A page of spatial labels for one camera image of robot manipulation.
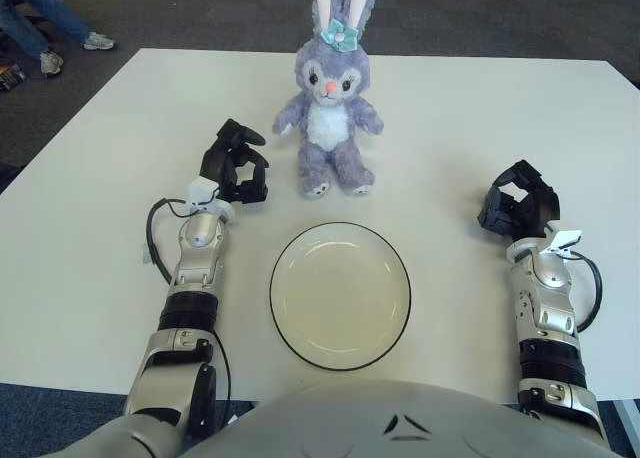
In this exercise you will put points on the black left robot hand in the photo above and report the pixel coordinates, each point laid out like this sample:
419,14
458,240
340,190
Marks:
220,163

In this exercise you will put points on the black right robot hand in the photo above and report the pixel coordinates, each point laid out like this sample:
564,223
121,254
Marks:
540,208

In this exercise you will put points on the purple bunny plush doll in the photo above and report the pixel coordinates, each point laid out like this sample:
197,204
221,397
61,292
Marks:
327,123

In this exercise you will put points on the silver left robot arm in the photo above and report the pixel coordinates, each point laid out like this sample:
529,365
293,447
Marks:
200,238

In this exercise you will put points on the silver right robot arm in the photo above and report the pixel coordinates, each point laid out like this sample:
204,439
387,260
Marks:
545,278

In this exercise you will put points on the white plate with black rim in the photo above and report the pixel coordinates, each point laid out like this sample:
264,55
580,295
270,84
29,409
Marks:
340,298

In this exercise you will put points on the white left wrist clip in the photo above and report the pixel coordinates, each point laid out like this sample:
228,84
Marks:
202,190

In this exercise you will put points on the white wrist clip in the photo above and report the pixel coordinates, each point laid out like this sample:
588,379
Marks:
562,240
202,190

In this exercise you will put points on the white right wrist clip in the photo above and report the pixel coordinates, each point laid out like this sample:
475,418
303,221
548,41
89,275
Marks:
562,240

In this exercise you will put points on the white sneaker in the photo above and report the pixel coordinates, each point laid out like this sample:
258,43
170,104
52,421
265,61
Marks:
51,63
99,41

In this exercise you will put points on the blue jeans leg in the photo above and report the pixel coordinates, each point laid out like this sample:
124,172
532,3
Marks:
55,13
20,33

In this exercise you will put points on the white table leg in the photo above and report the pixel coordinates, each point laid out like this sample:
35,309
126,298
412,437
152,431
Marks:
629,428

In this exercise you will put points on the grey robot torso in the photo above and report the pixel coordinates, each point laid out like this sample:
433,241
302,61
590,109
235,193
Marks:
350,418

